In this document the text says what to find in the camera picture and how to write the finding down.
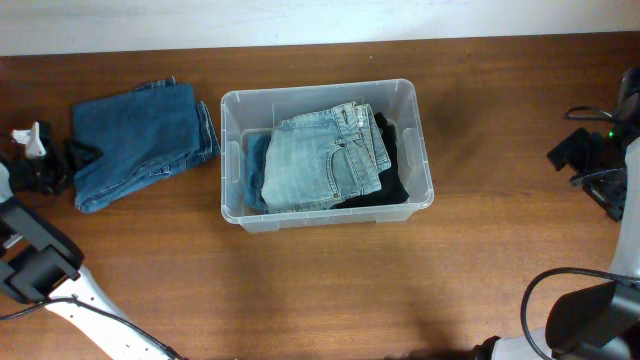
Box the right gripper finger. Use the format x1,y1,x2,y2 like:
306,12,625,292
570,167,625,221
546,128,592,171

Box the dark blue jeans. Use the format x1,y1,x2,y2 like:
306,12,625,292
72,77,220,214

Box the small blue denim shorts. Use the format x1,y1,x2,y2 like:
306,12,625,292
244,133,271,212

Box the black garment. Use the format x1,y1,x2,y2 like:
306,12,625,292
333,112,409,209

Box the light blue jeans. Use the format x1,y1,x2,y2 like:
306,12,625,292
261,102,391,213

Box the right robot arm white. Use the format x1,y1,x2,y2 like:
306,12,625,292
470,68,639,360

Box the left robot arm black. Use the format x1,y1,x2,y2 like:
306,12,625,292
1,122,180,360

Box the clear plastic storage container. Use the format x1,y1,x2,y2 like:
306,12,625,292
219,79,435,233

